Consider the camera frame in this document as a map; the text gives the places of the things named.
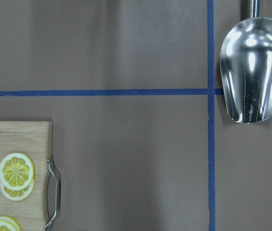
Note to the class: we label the top lemon slice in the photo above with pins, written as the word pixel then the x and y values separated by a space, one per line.
pixel 9 224

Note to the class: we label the hidden lemon slice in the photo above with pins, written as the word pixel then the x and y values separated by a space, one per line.
pixel 17 195

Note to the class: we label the bamboo cutting board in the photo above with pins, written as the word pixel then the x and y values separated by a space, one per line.
pixel 40 209

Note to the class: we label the front lemon slice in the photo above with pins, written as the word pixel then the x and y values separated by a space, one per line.
pixel 16 171

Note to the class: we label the metal scoop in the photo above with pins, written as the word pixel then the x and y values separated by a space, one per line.
pixel 246 67

